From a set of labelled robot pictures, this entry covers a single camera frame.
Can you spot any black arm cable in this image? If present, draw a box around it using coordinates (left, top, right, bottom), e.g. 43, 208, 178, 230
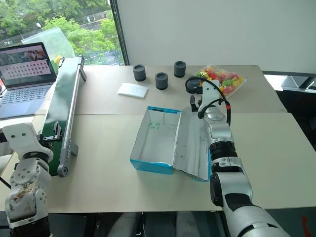
197, 98, 232, 126
0, 176, 12, 190

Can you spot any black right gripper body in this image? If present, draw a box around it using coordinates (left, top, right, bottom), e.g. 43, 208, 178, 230
196, 95, 205, 112

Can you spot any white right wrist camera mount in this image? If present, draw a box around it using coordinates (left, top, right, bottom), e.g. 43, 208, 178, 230
197, 79, 222, 117

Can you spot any green conveyor belt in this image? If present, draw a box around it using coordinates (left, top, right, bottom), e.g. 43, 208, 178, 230
40, 56, 87, 178

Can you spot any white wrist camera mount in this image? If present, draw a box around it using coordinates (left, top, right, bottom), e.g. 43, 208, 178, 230
1, 122, 54, 164
197, 79, 222, 117

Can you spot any clear plastic sheet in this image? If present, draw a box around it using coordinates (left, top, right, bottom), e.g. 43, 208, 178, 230
20, 26, 76, 66

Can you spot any black window frame post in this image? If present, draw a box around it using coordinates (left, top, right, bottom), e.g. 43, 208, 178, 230
109, 0, 130, 67

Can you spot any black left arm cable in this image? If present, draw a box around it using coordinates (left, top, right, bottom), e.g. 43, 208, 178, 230
0, 176, 12, 190

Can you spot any blue white box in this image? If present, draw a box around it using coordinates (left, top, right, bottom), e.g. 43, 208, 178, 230
129, 106, 214, 183

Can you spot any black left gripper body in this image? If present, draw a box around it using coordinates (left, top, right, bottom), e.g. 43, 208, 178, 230
39, 133, 62, 149

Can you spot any white foam pad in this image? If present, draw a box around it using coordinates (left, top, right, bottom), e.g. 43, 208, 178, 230
117, 82, 150, 100

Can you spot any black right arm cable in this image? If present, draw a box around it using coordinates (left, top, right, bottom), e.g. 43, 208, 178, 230
197, 98, 232, 126

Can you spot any bag of colourful candies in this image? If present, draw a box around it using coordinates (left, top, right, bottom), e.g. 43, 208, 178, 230
192, 64, 248, 100

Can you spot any dark grey cylinder cup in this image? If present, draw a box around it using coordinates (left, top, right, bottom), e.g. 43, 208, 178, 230
155, 72, 169, 90
173, 61, 187, 78
132, 64, 147, 82

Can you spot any black round container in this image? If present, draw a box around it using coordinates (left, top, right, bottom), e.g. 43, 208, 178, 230
185, 77, 206, 95

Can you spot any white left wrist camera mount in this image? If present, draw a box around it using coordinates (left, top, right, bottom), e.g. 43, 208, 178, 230
1, 122, 54, 164

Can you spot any grey open laptop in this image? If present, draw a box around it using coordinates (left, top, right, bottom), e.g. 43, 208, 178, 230
0, 41, 58, 121

